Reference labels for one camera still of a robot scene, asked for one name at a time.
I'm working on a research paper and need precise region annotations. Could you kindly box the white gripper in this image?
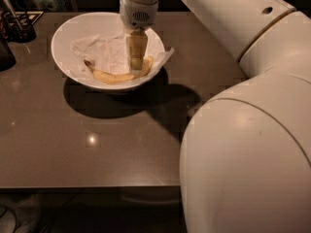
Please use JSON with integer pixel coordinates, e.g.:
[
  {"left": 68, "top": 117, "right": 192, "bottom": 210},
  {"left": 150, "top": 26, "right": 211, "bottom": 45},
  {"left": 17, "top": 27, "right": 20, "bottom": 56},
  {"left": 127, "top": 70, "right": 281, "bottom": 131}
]
[{"left": 120, "top": 0, "right": 158, "bottom": 70}]

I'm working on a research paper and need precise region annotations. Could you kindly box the yellow banana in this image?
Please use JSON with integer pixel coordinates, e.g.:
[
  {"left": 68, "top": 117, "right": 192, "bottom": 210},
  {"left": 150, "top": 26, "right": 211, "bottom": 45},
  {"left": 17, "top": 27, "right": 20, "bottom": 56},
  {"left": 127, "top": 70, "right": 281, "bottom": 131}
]
[{"left": 84, "top": 56, "right": 154, "bottom": 84}]

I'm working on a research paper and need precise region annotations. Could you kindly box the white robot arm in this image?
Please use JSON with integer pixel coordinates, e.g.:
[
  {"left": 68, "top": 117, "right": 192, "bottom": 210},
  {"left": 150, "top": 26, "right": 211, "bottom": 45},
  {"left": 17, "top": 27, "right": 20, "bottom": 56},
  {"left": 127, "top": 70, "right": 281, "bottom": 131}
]
[{"left": 121, "top": 0, "right": 311, "bottom": 233}]

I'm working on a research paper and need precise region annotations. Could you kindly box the white ceramic bowl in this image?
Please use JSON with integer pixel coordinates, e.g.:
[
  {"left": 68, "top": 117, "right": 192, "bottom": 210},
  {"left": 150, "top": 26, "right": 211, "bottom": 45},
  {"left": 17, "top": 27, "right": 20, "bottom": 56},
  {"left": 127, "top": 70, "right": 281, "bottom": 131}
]
[{"left": 51, "top": 13, "right": 167, "bottom": 93}]

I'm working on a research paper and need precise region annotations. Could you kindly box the white paper napkin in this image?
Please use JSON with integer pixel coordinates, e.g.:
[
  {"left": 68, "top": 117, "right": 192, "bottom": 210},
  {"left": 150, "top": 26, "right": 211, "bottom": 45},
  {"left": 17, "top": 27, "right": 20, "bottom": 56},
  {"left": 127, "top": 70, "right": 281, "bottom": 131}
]
[{"left": 71, "top": 32, "right": 173, "bottom": 74}]

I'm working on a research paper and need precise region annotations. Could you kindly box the dark round container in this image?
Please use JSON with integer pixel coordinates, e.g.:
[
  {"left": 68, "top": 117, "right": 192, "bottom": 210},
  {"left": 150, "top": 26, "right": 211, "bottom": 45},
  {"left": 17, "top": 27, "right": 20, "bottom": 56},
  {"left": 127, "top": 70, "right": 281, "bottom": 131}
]
[{"left": 0, "top": 37, "right": 16, "bottom": 71}]

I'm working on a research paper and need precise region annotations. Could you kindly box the white pen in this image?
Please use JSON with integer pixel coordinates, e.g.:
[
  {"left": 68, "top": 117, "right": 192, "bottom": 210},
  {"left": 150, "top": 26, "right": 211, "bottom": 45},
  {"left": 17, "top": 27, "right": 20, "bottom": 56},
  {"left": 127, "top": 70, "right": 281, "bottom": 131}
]
[{"left": 3, "top": 0, "right": 22, "bottom": 31}]

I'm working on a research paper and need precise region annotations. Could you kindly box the black wire pen holder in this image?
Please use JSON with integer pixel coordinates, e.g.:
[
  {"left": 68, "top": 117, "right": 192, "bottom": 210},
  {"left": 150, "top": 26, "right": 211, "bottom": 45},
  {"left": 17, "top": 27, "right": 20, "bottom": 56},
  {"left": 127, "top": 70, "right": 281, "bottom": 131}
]
[{"left": 2, "top": 11, "right": 36, "bottom": 43}]

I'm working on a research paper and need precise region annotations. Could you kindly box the drawer handle under table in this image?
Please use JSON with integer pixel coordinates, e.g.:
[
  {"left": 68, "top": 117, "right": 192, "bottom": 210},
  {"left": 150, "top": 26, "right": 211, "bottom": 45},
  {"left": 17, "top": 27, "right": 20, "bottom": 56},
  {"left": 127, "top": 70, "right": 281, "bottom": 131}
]
[{"left": 121, "top": 186, "right": 181, "bottom": 206}]

